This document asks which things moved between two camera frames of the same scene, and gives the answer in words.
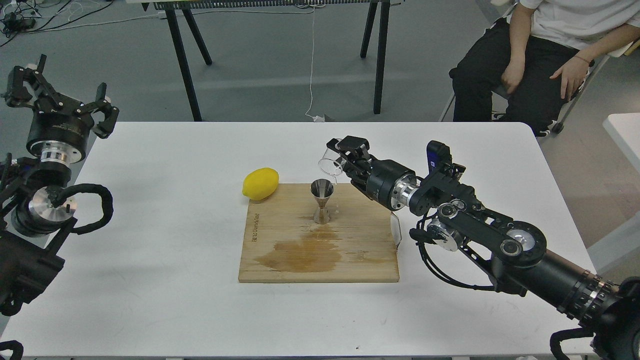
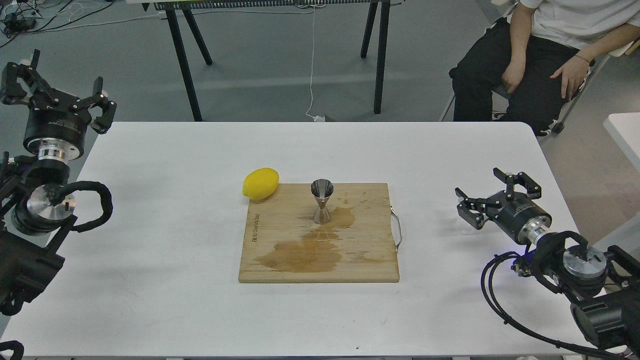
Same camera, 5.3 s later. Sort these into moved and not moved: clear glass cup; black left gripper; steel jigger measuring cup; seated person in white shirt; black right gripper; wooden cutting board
Moved: black right gripper; clear glass cup
Not moved: wooden cutting board; steel jigger measuring cup; seated person in white shirt; black left gripper
